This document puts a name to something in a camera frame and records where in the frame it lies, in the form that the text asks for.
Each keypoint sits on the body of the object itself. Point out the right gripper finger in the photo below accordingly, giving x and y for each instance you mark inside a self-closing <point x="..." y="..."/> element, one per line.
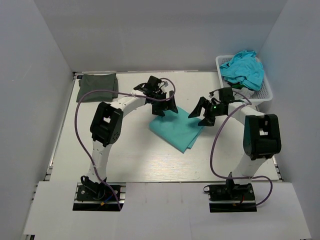
<point x="207" y="122"/>
<point x="202" y="104"/>

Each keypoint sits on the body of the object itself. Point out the teal green t-shirt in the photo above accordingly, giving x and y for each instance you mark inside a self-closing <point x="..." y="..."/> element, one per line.
<point x="177" y="129"/>

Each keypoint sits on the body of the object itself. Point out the folded dark grey t-shirt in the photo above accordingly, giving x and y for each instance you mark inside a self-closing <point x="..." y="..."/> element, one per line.
<point x="89" y="83"/>

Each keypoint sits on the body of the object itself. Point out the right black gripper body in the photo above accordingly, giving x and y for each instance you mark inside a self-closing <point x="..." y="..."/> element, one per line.
<point x="213" y="110"/>

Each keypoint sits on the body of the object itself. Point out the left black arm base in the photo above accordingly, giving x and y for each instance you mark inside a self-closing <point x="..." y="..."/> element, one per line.
<point x="97" y="197"/>

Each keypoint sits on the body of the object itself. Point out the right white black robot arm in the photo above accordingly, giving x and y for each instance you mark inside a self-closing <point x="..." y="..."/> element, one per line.
<point x="261" y="134"/>

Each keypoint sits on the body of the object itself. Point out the white plastic basket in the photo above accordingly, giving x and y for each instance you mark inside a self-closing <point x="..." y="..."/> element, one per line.
<point x="263" y="95"/>

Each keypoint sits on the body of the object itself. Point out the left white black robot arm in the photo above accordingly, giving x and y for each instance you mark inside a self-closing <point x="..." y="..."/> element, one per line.
<point x="107" y="122"/>

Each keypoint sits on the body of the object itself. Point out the grey white cloth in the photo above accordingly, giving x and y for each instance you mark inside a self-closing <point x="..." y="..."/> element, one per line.
<point x="239" y="93"/>

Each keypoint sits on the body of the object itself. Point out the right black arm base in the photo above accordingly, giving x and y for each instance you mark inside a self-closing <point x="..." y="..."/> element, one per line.
<point x="231" y="198"/>

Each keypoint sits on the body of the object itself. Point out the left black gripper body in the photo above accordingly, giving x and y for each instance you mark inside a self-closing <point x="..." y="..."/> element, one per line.
<point x="156" y="105"/>

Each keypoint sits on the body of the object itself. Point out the dark green cloth in basket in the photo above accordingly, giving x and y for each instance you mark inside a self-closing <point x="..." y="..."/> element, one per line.
<point x="237" y="86"/>

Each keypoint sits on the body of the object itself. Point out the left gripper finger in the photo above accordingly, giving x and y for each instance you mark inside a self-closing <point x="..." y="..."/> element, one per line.
<point x="171" y="103"/>
<point x="158" y="111"/>

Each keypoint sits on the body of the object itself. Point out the light blue t-shirt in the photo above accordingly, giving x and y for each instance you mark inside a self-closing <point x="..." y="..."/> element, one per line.
<point x="243" y="69"/>

